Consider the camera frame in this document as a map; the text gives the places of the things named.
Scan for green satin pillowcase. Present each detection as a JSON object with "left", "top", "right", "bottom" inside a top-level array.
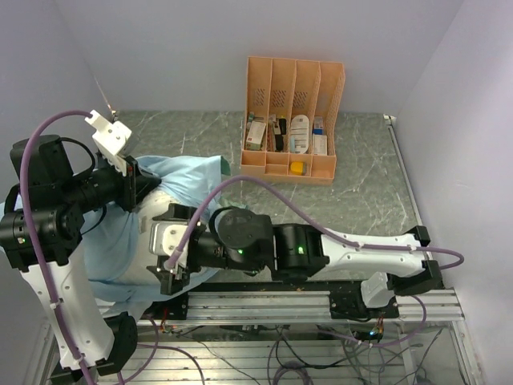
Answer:
[{"left": 83, "top": 156, "right": 231, "bottom": 308}]

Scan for white pillow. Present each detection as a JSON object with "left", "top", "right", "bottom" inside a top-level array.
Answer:
[{"left": 115, "top": 188, "right": 216, "bottom": 298}]

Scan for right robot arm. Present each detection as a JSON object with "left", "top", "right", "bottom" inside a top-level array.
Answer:
[{"left": 147, "top": 204, "right": 442, "bottom": 318}]

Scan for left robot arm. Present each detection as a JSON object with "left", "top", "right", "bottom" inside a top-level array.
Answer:
[{"left": 1, "top": 135, "right": 160, "bottom": 384}]

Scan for white red medicine box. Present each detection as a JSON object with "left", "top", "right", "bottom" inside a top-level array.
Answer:
[{"left": 244, "top": 120, "right": 266, "bottom": 151}]

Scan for yellow tape measure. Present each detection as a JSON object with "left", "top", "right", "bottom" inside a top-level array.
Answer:
[{"left": 289, "top": 161, "right": 307, "bottom": 176}]

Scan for black remote control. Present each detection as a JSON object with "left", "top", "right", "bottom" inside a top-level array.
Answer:
[{"left": 273, "top": 118, "right": 287, "bottom": 152}]

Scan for white oval pill pack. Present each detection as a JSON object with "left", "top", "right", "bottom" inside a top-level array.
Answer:
[{"left": 289, "top": 115, "right": 310, "bottom": 154}]

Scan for white blue medicine box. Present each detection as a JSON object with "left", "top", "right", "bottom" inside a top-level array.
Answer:
[{"left": 312, "top": 116, "right": 328, "bottom": 156}]

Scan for orange desk file organizer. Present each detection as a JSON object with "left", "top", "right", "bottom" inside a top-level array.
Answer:
[{"left": 240, "top": 56, "right": 345, "bottom": 185}]

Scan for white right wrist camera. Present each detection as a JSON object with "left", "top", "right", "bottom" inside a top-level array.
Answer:
[{"left": 146, "top": 221, "right": 204, "bottom": 275}]

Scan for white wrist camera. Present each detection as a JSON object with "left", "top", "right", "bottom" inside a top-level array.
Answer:
[
  {"left": 146, "top": 221, "right": 204, "bottom": 275},
  {"left": 84, "top": 110, "right": 136, "bottom": 176}
]

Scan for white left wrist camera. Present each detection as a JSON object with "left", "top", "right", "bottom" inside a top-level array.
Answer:
[{"left": 84, "top": 110, "right": 136, "bottom": 176}]

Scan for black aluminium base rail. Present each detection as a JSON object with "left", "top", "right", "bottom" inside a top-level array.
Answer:
[{"left": 135, "top": 278, "right": 402, "bottom": 322}]

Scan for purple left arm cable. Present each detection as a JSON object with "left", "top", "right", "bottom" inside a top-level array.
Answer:
[{"left": 19, "top": 110, "right": 121, "bottom": 385}]

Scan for loose cables under table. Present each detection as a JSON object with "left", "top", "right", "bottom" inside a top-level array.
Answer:
[{"left": 135, "top": 316, "right": 454, "bottom": 385}]

